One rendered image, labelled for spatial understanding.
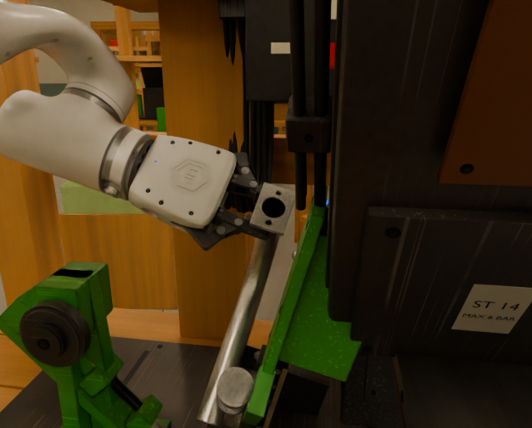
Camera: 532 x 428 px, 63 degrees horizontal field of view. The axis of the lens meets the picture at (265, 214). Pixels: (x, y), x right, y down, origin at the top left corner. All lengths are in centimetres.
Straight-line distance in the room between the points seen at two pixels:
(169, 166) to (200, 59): 30
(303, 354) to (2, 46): 39
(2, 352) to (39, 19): 68
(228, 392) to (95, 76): 38
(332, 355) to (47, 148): 37
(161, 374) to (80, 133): 45
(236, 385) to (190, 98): 48
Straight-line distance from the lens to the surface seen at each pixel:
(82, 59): 55
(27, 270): 102
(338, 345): 44
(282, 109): 739
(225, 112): 75
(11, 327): 59
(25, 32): 48
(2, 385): 92
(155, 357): 85
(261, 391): 44
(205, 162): 50
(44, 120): 54
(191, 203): 48
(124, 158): 50
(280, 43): 63
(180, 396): 76
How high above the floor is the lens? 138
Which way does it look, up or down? 18 degrees down
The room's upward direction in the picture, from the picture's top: straight up
